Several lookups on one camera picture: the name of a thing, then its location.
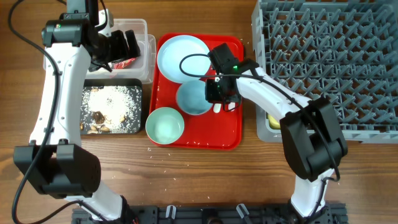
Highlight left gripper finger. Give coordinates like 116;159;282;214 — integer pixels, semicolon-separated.
125;30;141;58
110;30;129;62

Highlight red snack wrapper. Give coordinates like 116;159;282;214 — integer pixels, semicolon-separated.
113;58;136;69

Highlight light blue bowl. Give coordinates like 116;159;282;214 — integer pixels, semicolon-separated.
176;80;213;116

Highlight yellow plastic cup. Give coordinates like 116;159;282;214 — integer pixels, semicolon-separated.
267;114;280;129

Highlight food scraps and rice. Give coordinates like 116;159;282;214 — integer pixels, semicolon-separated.
79;85;141;135

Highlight mint green bowl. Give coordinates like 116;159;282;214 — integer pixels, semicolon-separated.
146;107;185;145

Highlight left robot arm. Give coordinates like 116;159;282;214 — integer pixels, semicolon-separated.
11;1;140;223

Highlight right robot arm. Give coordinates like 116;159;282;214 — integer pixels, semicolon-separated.
206;44;348;222

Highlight grey dishwasher rack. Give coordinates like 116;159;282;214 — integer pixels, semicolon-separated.
251;1;397;144

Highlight white plastic fork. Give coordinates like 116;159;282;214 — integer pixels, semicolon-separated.
228;102;236;111

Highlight white plastic spoon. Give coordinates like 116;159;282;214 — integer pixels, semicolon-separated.
213;103;221;113

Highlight clear plastic bin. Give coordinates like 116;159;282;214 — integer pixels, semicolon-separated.
43;19;157;84

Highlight large light blue plate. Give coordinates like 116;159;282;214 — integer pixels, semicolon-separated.
157;35;211;84

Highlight black plastic tray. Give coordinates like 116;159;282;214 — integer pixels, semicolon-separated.
79;78;143;135

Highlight right black cable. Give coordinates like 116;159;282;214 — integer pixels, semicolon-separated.
178;53;341;215

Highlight black cable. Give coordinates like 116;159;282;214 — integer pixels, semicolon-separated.
7;0;106;224
178;53;341;215

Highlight left black cable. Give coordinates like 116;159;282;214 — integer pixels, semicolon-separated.
7;0;106;224

